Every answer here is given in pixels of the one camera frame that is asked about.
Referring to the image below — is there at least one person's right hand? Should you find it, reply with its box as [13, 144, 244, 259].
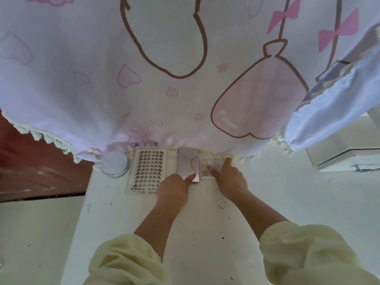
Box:
[208, 157, 249, 200]

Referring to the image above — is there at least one person's left hand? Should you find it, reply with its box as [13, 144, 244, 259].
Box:
[156, 173, 197, 207]

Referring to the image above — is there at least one clear eyeshadow palette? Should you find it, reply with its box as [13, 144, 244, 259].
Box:
[201, 156, 223, 179]

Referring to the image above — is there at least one white false eyelash tray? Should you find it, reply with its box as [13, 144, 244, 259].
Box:
[126, 147, 170, 195]

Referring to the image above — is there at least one lavender rectangular palette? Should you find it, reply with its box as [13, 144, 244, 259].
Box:
[177, 147, 201, 183]

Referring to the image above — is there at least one round silver compact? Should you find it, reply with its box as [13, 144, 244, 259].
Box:
[99, 151, 130, 178]

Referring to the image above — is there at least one person's right forearm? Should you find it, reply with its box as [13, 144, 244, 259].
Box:
[232, 190, 380, 285]

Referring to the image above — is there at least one person's left forearm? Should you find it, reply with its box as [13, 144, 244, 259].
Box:
[83, 199, 188, 285]

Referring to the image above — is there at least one white table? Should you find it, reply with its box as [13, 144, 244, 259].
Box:
[59, 142, 380, 285]

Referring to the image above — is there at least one reddish brown door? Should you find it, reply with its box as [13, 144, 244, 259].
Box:
[0, 110, 96, 202]

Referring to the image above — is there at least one pink cartoon print cloth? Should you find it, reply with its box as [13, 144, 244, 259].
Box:
[0, 0, 380, 164]

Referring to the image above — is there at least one small white bow-handle drawer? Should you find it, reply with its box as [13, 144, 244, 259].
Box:
[306, 116, 380, 173]

